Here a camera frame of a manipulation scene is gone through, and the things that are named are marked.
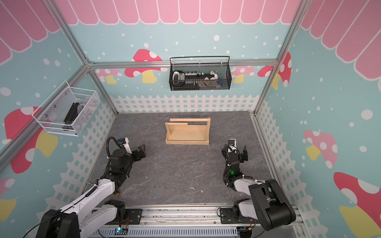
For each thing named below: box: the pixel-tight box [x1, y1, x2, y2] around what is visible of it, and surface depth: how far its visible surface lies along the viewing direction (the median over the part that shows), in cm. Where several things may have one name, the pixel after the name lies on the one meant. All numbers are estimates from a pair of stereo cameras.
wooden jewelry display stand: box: [165, 117, 211, 145], surface depth 108 cm
